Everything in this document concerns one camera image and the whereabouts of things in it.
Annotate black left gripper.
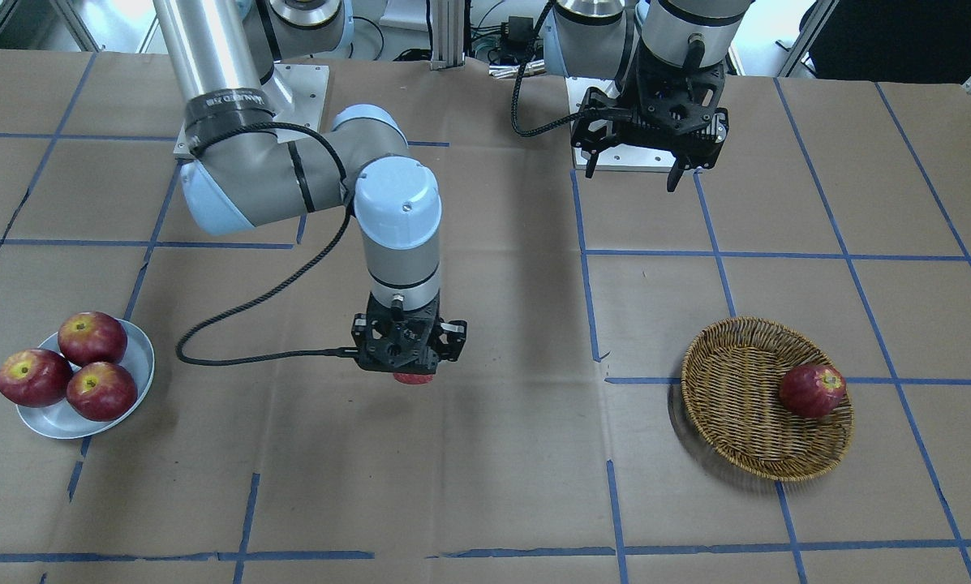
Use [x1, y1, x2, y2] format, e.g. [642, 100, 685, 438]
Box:
[571, 41, 729, 193]

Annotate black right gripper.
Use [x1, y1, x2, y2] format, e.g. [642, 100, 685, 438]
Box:
[351, 293, 467, 375]

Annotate red yellow apple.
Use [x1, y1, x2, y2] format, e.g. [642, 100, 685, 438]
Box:
[393, 372, 434, 385]

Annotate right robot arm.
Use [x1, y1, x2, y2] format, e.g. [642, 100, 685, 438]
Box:
[154, 1, 466, 375]

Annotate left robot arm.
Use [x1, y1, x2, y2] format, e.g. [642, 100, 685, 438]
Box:
[541, 1, 751, 190]

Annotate round wicker basket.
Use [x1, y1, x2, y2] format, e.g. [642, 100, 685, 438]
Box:
[681, 316, 855, 482]

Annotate dark red apple in basket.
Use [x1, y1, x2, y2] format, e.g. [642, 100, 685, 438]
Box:
[778, 363, 846, 420]

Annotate red apple on plate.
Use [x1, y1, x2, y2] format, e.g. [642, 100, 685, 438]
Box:
[0, 348, 74, 408]
[56, 311, 128, 367]
[66, 362, 138, 422]

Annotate light blue plate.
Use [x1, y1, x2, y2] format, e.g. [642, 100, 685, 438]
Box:
[15, 319, 156, 440]

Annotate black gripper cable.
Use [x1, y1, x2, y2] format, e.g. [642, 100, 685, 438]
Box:
[510, 0, 591, 139]
[175, 122, 372, 367]

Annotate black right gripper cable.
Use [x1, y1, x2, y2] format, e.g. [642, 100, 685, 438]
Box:
[175, 122, 372, 367]

